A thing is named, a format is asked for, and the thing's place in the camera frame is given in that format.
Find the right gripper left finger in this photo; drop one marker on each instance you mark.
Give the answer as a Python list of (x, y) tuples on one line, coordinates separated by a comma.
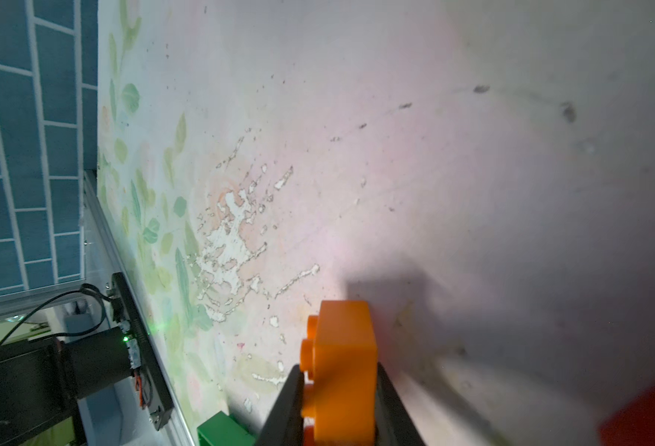
[(284, 425)]

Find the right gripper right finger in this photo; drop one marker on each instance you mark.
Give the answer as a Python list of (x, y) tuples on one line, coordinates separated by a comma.
[(394, 426)]

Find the orange lego brick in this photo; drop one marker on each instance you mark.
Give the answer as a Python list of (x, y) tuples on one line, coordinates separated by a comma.
[(339, 358)]

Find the red lego brick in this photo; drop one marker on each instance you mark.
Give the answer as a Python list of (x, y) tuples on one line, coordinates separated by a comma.
[(632, 425)]

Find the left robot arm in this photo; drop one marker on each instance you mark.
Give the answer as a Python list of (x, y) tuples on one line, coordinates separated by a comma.
[(41, 381)]

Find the green square lego brick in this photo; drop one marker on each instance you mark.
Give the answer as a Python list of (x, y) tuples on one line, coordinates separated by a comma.
[(223, 430)]

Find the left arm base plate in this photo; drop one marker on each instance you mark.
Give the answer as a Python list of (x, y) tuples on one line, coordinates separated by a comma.
[(150, 383)]

